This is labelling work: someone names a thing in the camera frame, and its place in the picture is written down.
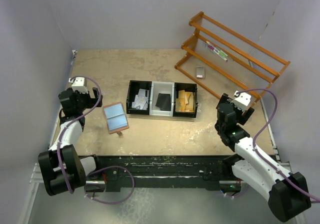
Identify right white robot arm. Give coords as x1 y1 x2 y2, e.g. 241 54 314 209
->
214 91 312 222

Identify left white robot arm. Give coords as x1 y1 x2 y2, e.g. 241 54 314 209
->
38 88 103 196

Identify gold cards pile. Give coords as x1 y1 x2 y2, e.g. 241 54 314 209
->
175 90 196 113

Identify black bin with gold cards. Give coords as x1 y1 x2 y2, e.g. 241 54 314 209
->
173 82 198 118

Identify black bin with silver cards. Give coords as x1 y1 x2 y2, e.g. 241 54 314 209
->
126 80 152 115

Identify black cards pile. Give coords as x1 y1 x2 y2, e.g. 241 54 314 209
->
155 93 172 111

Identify silver cards pile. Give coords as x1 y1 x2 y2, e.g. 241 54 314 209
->
131 89 149 110

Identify white bin with black cards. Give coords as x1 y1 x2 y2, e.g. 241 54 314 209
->
149 81 175 117

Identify small white red box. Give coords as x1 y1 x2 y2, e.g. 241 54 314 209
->
195 66 205 79

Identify orange wooden rack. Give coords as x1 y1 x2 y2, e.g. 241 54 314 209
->
175 11 290 103

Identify markers on rack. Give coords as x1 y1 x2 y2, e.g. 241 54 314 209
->
206 41 228 62

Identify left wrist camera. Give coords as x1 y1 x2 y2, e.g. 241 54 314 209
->
68 77 88 94

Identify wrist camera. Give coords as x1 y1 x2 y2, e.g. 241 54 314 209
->
232 90 252 111
68 77 88 94

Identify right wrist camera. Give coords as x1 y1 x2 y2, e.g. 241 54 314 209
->
232 90 252 111

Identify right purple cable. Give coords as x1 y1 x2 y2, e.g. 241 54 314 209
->
219 88 320 204

